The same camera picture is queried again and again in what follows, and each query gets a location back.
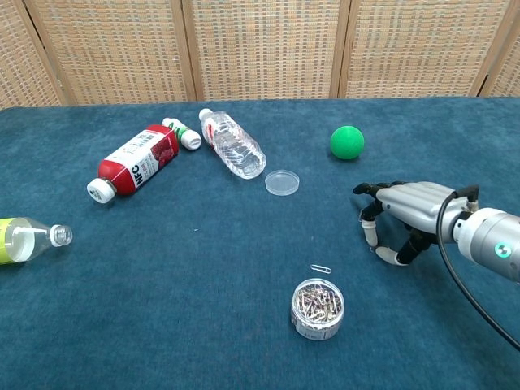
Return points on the clear round plastic lid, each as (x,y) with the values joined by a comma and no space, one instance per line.
(282,183)

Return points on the clear plastic water bottle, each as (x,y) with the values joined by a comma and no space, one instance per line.
(235,146)

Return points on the red white juice bottle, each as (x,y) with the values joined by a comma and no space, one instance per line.
(134,162)

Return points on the empty yellow-green label bottle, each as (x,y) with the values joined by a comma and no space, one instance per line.
(24,239)

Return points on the small white green bottle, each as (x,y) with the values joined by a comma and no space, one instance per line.
(187,136)

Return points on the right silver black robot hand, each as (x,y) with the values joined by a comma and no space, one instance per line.
(414,203)

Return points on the green foam ball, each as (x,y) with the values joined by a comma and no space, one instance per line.
(346,142)

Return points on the clear jar of paper clips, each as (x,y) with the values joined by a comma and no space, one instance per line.
(317,308)

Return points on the woven wooden folding screen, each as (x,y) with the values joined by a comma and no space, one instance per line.
(264,48)

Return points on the blue felt table cover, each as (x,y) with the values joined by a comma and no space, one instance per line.
(162,304)

